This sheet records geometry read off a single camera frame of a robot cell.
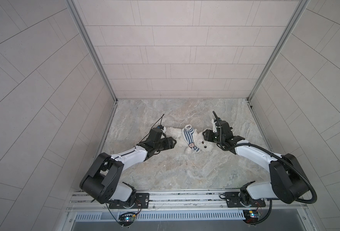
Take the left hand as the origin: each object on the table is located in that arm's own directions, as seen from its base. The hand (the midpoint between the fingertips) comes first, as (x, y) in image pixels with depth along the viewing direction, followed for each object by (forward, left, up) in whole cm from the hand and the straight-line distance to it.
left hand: (177, 141), depth 87 cm
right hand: (+5, -16, +1) cm, 17 cm away
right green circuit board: (-36, -36, -5) cm, 51 cm away
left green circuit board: (-38, +23, -3) cm, 44 cm away
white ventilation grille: (-36, +7, -5) cm, 37 cm away
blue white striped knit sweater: (+4, -7, +4) cm, 9 cm away
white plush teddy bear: (-4, -15, +3) cm, 16 cm away
